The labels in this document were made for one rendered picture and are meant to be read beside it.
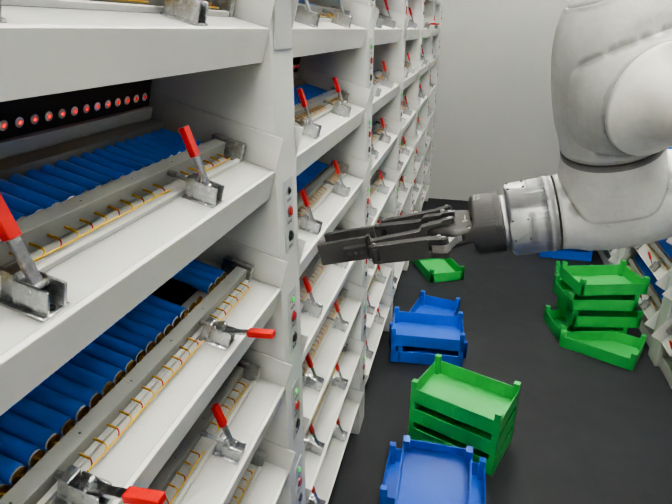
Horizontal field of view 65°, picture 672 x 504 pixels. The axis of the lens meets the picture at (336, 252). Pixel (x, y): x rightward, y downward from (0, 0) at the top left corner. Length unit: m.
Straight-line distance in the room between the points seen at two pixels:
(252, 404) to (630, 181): 0.64
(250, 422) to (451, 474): 0.92
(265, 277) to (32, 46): 0.55
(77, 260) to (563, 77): 0.48
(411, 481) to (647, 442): 0.89
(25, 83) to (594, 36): 0.45
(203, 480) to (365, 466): 1.09
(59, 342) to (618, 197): 0.54
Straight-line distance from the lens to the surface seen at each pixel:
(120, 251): 0.52
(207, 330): 0.72
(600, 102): 0.54
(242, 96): 0.80
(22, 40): 0.40
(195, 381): 0.67
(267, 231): 0.83
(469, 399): 1.89
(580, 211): 0.63
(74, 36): 0.44
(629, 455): 2.12
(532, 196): 0.64
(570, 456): 2.03
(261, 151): 0.80
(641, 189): 0.63
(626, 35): 0.55
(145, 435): 0.60
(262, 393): 0.95
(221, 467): 0.83
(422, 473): 1.70
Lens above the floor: 1.31
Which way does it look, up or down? 23 degrees down
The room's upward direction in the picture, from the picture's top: straight up
